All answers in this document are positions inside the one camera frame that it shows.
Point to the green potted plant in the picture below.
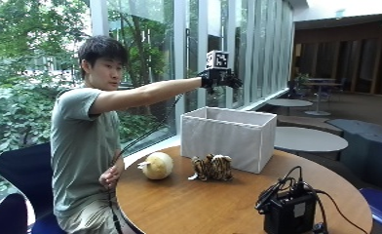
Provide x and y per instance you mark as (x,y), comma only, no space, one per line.
(302,79)

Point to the tall pedestal table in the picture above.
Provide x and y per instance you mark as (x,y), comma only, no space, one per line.
(320,97)

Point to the striped tiger soft toy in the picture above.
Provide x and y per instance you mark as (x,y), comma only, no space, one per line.
(213,167)

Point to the black electronics box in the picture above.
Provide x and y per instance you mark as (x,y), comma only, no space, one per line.
(291,213)

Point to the grey upholstered bench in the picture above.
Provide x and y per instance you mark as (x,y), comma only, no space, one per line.
(362,143)

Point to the round cream chick soft toy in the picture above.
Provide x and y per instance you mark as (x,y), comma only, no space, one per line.
(157,166)

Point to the white fabric storage box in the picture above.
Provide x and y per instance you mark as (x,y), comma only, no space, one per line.
(227,139)

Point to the large round white table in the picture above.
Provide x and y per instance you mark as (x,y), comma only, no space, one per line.
(310,139)

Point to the the person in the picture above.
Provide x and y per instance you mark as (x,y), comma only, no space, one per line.
(83,146)

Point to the small round white table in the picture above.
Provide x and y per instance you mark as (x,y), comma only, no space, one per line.
(289,103)

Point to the white cube with black markers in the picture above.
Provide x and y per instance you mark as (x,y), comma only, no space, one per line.
(217,59)

